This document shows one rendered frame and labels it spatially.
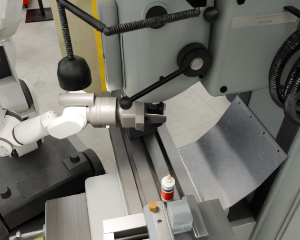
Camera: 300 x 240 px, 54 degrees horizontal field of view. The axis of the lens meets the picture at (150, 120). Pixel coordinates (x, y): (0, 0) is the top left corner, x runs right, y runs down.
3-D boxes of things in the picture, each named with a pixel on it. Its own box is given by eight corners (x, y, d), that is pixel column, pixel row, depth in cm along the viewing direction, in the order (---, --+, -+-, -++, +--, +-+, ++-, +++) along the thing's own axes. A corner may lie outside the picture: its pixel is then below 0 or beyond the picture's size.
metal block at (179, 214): (172, 234, 77) (173, 222, 73) (166, 214, 82) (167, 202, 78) (191, 230, 78) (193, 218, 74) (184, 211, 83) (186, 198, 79)
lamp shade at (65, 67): (54, 80, 67) (47, 55, 63) (82, 70, 70) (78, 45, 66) (67, 95, 62) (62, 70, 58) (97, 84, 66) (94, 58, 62)
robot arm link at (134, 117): (144, 114, 77) (98, 114, 77) (144, 140, 84) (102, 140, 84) (145, 86, 87) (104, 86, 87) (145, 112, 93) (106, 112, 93)
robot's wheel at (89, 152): (83, 168, 176) (78, 145, 163) (90, 164, 178) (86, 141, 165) (100, 191, 164) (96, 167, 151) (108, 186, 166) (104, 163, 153)
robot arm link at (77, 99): (103, 134, 85) (64, 134, 85) (107, 107, 92) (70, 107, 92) (98, 106, 77) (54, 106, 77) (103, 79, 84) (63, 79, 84)
